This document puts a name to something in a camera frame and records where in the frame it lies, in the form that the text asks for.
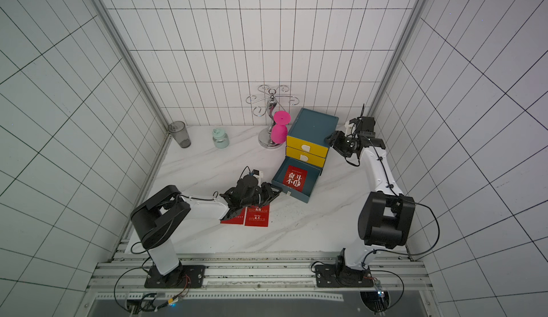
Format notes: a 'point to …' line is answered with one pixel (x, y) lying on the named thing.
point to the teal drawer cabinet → (313, 126)
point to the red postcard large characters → (295, 178)
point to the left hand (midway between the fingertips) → (280, 194)
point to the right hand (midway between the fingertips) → (333, 138)
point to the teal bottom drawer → (313, 171)
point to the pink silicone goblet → (279, 131)
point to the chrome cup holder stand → (269, 96)
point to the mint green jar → (220, 138)
